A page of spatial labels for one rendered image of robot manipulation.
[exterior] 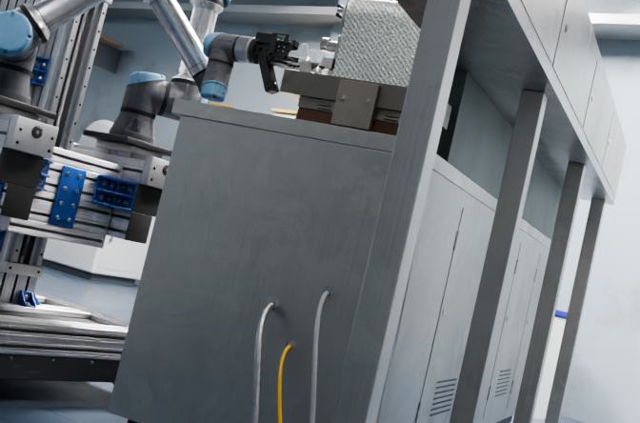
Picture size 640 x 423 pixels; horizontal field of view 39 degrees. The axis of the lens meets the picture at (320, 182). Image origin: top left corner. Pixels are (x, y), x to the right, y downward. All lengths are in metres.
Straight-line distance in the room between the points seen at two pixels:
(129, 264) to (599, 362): 3.76
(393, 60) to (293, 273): 0.65
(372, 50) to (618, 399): 3.58
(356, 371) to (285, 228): 0.69
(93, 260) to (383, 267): 5.82
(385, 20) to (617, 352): 3.54
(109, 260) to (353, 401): 5.88
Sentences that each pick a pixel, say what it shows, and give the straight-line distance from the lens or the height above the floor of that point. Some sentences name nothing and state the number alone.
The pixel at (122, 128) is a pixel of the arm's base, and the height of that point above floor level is 0.85.
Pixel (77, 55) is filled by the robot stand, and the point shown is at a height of 1.03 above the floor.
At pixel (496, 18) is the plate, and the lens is 1.90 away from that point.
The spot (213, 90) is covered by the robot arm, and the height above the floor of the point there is 0.98.
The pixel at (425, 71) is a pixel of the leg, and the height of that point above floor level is 0.94.
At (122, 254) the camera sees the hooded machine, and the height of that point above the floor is 0.24.
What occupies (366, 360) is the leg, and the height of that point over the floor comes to 0.45.
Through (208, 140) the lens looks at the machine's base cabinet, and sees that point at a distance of 2.28.
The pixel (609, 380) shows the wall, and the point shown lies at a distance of 5.64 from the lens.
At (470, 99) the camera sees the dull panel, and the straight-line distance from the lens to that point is 2.44.
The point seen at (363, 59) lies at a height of 1.13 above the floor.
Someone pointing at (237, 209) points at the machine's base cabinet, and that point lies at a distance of 2.21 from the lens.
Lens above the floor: 0.60
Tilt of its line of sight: 4 degrees up
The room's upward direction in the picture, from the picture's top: 13 degrees clockwise
